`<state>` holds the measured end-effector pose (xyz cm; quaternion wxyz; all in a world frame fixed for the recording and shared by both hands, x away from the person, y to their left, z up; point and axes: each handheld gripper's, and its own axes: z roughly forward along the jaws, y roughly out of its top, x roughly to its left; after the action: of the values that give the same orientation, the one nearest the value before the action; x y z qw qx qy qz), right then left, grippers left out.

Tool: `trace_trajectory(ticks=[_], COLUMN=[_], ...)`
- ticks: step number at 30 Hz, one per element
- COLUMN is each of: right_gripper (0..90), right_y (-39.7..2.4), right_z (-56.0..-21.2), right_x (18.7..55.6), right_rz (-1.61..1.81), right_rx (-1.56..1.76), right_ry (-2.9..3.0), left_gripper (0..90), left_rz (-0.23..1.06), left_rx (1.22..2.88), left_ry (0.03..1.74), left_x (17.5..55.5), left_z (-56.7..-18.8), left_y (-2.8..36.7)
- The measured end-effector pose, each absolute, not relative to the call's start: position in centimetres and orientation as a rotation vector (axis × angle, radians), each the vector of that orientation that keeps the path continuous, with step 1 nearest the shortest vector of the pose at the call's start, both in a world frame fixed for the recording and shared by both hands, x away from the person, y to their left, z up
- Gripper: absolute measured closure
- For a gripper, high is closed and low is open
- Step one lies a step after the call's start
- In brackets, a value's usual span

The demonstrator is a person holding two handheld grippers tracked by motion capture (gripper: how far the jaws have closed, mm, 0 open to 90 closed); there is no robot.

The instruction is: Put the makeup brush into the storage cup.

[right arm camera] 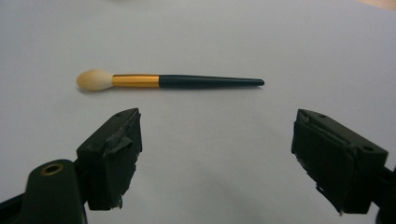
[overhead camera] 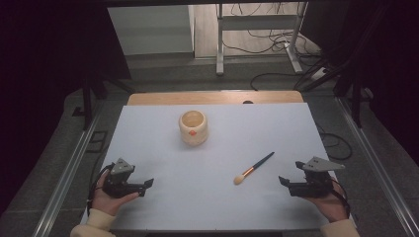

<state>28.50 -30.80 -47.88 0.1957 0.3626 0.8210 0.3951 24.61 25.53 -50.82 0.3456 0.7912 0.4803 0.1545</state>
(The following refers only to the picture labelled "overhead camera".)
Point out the cream ceramic cup red mark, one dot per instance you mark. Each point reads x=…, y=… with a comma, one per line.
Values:
x=193, y=130

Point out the white power strip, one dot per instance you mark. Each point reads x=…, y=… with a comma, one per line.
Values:
x=318, y=73

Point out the person's left hand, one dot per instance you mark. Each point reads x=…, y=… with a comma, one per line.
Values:
x=107, y=202

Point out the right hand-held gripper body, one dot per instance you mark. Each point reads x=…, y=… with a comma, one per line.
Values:
x=313, y=187

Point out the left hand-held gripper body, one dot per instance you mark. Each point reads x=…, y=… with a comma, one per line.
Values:
x=118, y=186

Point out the white cabinet panel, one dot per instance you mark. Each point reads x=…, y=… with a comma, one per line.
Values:
x=151, y=29

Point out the black metal stand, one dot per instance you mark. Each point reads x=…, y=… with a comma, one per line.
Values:
x=356, y=105

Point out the person's right hand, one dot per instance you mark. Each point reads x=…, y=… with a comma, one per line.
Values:
x=332, y=207

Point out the small black table knob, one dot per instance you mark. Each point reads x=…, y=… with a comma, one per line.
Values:
x=248, y=102

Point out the white metal desk frame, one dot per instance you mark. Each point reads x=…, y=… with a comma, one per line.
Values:
x=253, y=23

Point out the grey metal floor rail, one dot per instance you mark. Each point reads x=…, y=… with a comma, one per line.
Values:
x=66, y=177
x=378, y=177

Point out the white table sheet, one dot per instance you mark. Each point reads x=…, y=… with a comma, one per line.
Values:
x=210, y=200

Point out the black tripod stand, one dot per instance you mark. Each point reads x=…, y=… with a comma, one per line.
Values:
x=87, y=105

